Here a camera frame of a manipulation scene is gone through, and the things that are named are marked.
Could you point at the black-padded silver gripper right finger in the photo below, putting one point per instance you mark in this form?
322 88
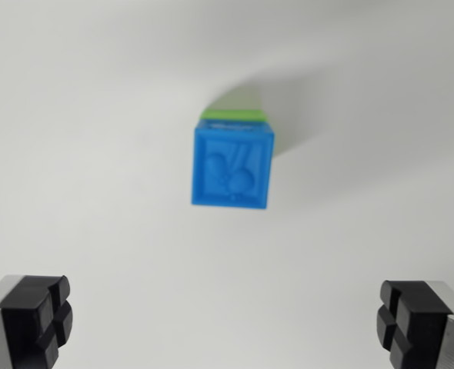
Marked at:
423 323

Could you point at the green embossed toy cube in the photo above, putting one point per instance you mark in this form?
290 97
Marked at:
232 114

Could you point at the blue embossed toy cube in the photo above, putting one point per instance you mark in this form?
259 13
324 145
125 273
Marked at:
231 169

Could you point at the black-padded silver gripper left finger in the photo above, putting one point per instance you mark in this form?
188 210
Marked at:
23 319

